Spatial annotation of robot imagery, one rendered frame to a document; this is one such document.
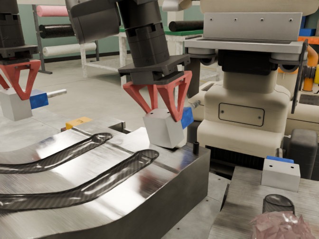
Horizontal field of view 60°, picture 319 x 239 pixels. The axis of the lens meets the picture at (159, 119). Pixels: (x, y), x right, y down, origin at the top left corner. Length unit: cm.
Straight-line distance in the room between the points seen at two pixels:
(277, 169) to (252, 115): 34
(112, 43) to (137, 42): 770
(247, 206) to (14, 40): 47
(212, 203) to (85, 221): 25
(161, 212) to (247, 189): 13
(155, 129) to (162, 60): 11
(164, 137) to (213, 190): 14
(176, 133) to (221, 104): 35
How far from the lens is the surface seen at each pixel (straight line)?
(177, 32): 345
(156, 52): 41
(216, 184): 54
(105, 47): 799
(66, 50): 623
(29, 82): 58
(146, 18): 41
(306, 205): 44
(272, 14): 71
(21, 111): 60
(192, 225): 45
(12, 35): 57
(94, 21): 39
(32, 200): 35
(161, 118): 43
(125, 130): 57
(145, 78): 41
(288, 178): 45
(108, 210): 34
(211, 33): 74
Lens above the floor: 110
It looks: 21 degrees down
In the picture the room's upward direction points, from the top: straight up
